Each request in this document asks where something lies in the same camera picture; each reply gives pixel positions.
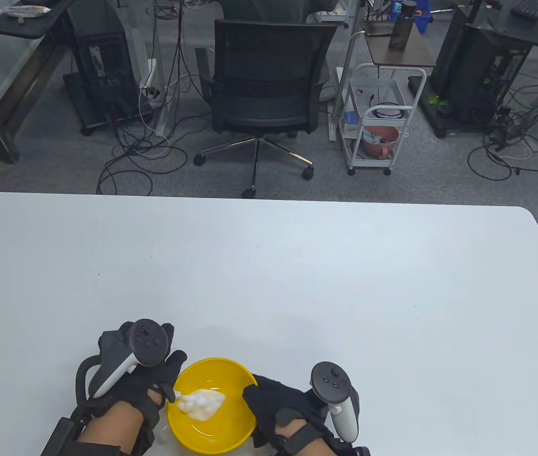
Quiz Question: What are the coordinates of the person's right hand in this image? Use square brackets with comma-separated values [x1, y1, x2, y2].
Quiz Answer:
[242, 374, 361, 449]

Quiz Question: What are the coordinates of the person's left hand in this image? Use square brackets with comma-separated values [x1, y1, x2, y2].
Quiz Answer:
[88, 322, 188, 428]

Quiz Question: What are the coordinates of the grey hand controller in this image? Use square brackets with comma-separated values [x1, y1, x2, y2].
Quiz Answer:
[75, 319, 167, 405]
[310, 362, 361, 442]

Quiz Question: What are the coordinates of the yellow bowl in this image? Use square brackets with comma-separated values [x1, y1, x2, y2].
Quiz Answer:
[167, 357, 259, 452]

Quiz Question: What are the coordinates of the person's left forearm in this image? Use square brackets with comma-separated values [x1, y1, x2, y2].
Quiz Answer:
[77, 399, 155, 456]

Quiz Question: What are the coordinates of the person's right forearm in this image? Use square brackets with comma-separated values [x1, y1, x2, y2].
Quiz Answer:
[293, 435, 346, 456]

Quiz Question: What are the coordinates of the white soap foam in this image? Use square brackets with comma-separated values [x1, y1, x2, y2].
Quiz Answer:
[174, 389, 227, 422]

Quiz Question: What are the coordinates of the black wrist-mounted box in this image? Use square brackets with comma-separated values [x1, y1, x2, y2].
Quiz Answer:
[41, 417, 80, 456]

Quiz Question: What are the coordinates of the pink bucket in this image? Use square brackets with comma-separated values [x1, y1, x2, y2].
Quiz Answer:
[361, 126, 400, 160]

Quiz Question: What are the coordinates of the white power strip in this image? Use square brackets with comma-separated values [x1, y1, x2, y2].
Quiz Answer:
[140, 58, 161, 104]

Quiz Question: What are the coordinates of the white rolling cart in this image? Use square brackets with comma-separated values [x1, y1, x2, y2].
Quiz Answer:
[338, 64, 427, 176]

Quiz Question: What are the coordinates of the black computer tower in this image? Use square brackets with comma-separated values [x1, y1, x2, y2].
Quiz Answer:
[431, 7, 531, 129]
[66, 0, 141, 136]

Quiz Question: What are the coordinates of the black mesh office chair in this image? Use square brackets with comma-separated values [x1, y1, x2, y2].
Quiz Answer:
[193, 19, 338, 199]

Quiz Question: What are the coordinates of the small brown side table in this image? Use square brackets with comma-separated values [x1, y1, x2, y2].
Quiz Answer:
[363, 21, 436, 67]

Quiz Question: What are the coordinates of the black desk with packet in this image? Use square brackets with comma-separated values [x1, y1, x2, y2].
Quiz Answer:
[0, 0, 79, 39]

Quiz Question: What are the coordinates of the dark water bottle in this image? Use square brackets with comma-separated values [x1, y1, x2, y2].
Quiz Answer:
[389, 1, 416, 51]

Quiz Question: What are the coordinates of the white packet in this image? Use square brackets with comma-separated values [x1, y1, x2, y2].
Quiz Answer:
[0, 5, 52, 20]

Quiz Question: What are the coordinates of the blue bin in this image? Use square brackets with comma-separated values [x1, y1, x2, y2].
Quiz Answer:
[390, 0, 433, 34]

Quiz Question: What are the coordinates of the black desk with keyboard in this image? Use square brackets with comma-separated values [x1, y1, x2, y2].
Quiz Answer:
[488, 0, 538, 48]

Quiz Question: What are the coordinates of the black keyboard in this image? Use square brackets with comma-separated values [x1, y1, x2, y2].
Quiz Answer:
[510, 0, 538, 19]

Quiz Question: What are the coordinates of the black floor cable bundle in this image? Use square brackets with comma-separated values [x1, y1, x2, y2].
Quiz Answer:
[468, 85, 538, 181]
[97, 114, 189, 195]

